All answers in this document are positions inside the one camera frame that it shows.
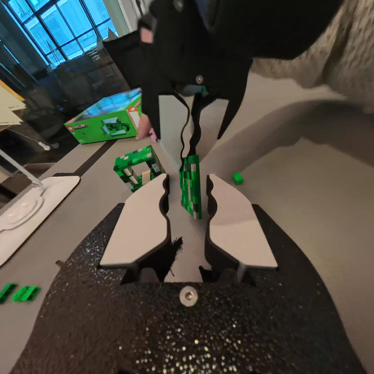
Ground clear plastic rod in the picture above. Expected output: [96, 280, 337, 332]
[0, 148, 45, 188]

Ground green lego wall panel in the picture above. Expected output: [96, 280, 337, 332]
[179, 155, 203, 220]

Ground white cable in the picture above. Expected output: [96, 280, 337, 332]
[8, 128, 59, 151]

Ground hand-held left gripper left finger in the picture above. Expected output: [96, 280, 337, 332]
[99, 173, 173, 268]

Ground green lego block structure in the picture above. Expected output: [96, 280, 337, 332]
[113, 145, 166, 193]

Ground large paned window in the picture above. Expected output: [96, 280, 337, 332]
[0, 0, 119, 69]

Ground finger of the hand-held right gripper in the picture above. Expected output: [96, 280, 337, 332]
[159, 93, 191, 173]
[189, 93, 210, 157]

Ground person's right forearm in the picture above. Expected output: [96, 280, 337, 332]
[251, 0, 374, 115]

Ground green lego set box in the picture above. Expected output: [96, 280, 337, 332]
[64, 88, 144, 144]

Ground green lego plate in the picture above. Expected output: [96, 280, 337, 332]
[0, 282, 19, 304]
[12, 285, 41, 303]

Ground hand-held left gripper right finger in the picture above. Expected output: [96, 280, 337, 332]
[204, 174, 279, 270]

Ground person's right hand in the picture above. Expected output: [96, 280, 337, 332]
[136, 114, 156, 140]

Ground stack of white papers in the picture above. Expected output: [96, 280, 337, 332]
[0, 79, 26, 127]

